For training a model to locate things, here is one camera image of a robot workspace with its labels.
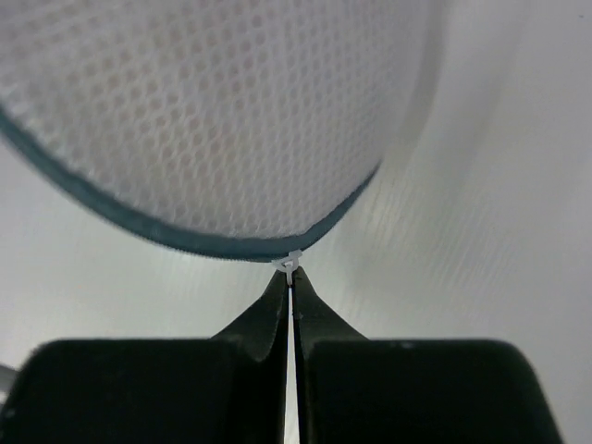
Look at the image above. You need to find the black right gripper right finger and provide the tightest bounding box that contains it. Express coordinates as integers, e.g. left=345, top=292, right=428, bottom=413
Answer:
left=292, top=269, right=561, bottom=443

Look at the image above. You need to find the white mesh laundry bag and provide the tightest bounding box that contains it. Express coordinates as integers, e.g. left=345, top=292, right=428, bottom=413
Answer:
left=1, top=1, right=440, bottom=262

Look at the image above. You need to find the white zipper pull tie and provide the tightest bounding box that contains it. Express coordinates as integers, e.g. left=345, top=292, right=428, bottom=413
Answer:
left=272, top=250, right=302, bottom=287

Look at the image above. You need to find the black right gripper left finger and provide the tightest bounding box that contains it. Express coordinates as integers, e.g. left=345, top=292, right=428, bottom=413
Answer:
left=1, top=273, right=289, bottom=443

